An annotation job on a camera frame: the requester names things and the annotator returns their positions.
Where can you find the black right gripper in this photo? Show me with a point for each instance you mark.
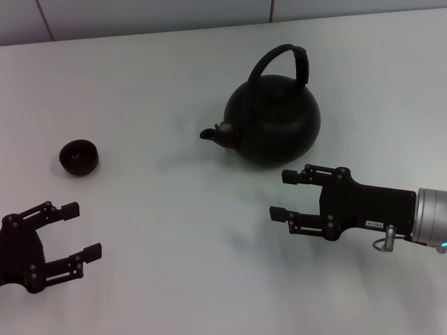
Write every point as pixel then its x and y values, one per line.
pixel 370 206

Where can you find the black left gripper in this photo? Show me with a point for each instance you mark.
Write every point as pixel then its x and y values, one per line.
pixel 21 254

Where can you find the small black teacup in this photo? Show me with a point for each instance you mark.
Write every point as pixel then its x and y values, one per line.
pixel 78 157

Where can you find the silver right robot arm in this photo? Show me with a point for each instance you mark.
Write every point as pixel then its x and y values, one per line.
pixel 433 216

